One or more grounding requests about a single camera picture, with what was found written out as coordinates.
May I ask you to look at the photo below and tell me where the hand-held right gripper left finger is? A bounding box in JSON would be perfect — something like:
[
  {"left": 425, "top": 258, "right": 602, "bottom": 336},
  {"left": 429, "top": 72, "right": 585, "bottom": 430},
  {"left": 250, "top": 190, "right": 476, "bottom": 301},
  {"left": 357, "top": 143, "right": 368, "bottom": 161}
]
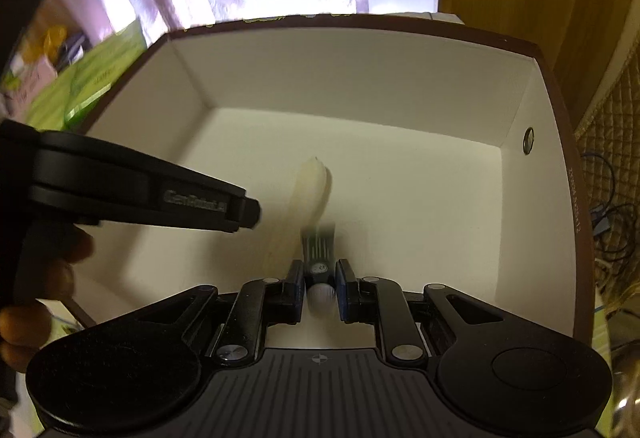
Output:
[{"left": 132, "top": 259, "right": 307, "bottom": 367}]

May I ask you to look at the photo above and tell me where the pack of green tissue boxes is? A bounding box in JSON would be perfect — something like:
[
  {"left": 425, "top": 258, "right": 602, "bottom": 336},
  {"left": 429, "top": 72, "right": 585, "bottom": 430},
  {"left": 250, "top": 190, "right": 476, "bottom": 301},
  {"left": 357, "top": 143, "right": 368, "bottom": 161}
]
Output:
[{"left": 25, "top": 18, "right": 148, "bottom": 131}]

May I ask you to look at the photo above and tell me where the printed cardboard box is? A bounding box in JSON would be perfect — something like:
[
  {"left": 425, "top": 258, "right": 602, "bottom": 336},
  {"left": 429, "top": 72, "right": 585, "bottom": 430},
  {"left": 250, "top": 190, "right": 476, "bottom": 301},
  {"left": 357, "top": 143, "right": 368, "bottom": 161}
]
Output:
[{"left": 0, "top": 58, "right": 56, "bottom": 119}]

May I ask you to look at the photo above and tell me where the yellow plastic item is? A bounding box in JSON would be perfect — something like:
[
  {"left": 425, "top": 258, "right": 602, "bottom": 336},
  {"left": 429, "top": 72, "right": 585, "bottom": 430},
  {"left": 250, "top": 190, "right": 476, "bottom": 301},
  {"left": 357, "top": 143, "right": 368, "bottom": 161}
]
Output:
[{"left": 42, "top": 25, "right": 71, "bottom": 59}]

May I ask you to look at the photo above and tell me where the green striped small tube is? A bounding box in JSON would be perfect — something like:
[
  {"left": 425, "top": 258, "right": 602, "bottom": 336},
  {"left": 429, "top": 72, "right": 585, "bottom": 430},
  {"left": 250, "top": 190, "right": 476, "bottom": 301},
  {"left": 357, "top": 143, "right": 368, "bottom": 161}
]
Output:
[{"left": 300, "top": 223, "right": 337, "bottom": 314}]

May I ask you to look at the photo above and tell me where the dark power cord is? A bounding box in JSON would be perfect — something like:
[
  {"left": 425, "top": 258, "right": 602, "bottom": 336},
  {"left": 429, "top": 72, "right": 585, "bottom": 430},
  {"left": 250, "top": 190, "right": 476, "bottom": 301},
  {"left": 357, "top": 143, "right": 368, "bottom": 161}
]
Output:
[{"left": 582, "top": 153, "right": 640, "bottom": 264}]

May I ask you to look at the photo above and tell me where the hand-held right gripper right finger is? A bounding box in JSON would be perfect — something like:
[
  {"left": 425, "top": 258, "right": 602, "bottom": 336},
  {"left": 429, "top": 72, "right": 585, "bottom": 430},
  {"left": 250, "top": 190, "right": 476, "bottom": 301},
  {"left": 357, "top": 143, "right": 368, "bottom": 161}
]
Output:
[{"left": 335, "top": 259, "right": 506, "bottom": 367}]

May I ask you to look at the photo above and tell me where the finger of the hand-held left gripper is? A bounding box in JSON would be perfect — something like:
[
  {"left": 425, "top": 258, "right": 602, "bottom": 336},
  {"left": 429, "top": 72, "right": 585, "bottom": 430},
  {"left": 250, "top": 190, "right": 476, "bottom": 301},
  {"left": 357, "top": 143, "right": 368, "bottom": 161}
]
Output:
[{"left": 226, "top": 195, "right": 262, "bottom": 234}]

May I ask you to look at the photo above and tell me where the long white plastic piece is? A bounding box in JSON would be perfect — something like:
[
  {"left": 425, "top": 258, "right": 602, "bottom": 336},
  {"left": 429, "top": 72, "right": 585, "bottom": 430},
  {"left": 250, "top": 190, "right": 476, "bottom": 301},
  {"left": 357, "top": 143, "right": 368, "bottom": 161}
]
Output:
[{"left": 272, "top": 157, "right": 333, "bottom": 264}]

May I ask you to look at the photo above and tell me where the brown cardboard box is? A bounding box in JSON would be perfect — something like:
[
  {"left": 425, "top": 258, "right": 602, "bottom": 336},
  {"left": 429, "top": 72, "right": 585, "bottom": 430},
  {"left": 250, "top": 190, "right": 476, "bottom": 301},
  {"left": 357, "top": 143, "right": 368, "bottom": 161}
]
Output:
[{"left": 75, "top": 13, "right": 596, "bottom": 354}]

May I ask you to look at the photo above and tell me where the person's left hand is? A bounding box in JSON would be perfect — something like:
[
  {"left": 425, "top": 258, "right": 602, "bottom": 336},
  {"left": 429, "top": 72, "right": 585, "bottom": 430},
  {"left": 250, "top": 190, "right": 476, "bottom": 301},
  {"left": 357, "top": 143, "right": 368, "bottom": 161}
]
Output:
[{"left": 0, "top": 223, "right": 96, "bottom": 372}]

